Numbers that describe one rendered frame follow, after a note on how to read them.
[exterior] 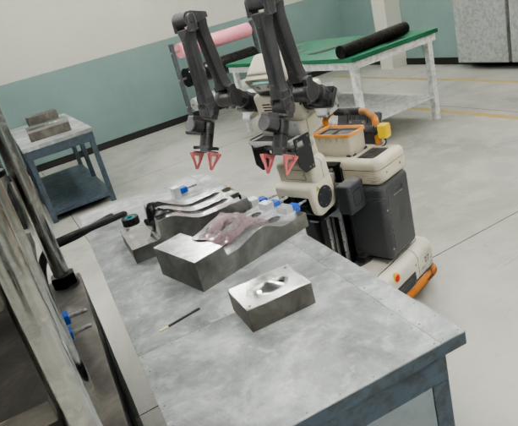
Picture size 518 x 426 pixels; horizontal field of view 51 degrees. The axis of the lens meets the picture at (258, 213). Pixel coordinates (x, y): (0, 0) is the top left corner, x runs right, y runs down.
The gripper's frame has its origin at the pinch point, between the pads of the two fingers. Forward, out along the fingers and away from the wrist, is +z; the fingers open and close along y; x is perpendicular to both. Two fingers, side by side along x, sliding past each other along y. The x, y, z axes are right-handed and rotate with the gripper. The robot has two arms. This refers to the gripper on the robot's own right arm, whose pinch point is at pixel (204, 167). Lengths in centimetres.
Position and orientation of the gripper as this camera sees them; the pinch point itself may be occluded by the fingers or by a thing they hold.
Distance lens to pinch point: 237.7
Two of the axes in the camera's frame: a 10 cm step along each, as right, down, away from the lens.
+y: 7.1, 1.0, -6.9
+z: -0.9, 10.0, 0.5
